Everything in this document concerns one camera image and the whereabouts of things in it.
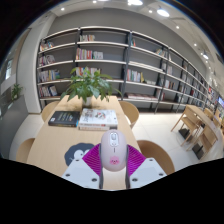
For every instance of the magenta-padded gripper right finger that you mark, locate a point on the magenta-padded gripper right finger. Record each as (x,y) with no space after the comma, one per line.
(148,171)

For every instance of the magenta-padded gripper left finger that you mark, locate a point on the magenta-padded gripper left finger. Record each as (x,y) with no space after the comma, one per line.
(80,173)

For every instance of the pink white computer mouse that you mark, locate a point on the pink white computer mouse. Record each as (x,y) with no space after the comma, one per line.
(113,151)

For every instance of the dark cartoon-print mouse pad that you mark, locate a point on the dark cartoon-print mouse pad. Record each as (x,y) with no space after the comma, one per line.
(75,153)

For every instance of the round-backed wooden chair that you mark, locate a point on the round-backed wooden chair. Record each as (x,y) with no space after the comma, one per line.
(156,155)
(49,111)
(130,111)
(25,150)

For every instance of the white book with red lettering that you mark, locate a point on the white book with red lettering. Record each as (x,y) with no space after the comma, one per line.
(96,128)

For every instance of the black hardcover book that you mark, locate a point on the black hardcover book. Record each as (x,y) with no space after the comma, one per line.
(64,118)

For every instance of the large white illustrated book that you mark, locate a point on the large white illustrated book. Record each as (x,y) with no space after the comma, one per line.
(98,116)

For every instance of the group of slatted wooden chairs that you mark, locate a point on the group of slatted wooden chairs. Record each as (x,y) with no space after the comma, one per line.
(195,126)

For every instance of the green potted plant, white pot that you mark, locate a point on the green potted plant, white pot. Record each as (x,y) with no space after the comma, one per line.
(87,85)

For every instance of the small green plant on counter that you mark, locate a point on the small green plant on counter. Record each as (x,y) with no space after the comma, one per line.
(16,91)

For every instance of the grey bookshelf unit with books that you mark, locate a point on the grey bookshelf unit with books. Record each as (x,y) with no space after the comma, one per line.
(100,53)

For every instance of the group of ceiling lights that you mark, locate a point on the group of ceiling lights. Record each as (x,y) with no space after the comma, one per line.
(163,12)

